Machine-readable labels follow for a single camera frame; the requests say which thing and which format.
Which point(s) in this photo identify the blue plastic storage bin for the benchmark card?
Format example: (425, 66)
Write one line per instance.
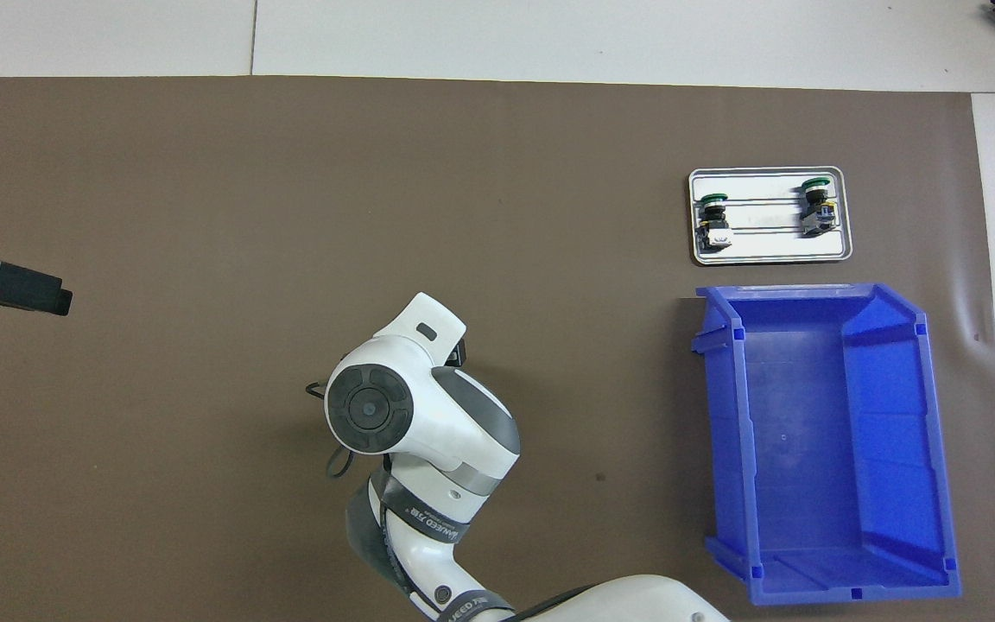
(808, 432)

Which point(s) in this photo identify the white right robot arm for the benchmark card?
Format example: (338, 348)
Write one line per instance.
(446, 432)

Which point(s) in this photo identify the brown table mat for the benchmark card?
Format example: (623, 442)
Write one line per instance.
(204, 173)

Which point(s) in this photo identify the green push button switch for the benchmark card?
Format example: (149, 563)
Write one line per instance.
(712, 216)
(817, 212)

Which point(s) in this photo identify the silver metal tray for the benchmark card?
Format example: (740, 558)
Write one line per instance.
(765, 246)

